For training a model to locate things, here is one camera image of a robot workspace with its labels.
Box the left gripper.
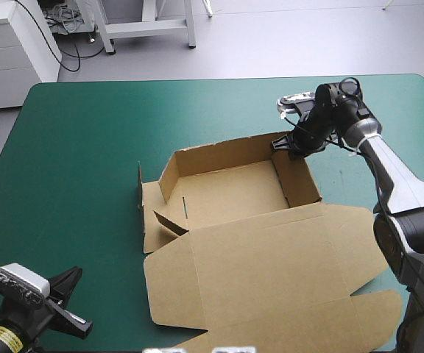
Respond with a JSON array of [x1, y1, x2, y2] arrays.
[[0, 267, 94, 347]]

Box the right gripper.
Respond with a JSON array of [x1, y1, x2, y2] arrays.
[[270, 105, 337, 160]]

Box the brown cardboard box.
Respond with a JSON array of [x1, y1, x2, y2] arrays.
[[136, 131, 404, 351]]

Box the white drawer cabinet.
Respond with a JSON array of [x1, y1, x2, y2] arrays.
[[0, 0, 63, 111]]

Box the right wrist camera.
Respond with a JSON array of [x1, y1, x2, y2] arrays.
[[276, 91, 317, 115]]

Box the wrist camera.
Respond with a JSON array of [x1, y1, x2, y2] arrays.
[[0, 263, 50, 305], [276, 91, 317, 115]]

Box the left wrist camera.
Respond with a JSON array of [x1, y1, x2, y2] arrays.
[[0, 263, 50, 305]]

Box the white table frame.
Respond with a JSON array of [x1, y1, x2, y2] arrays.
[[74, 0, 198, 57]]

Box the black floor cable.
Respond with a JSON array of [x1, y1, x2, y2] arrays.
[[13, 0, 105, 73]]

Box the grey cable bundle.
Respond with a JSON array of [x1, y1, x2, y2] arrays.
[[46, 6, 97, 37]]

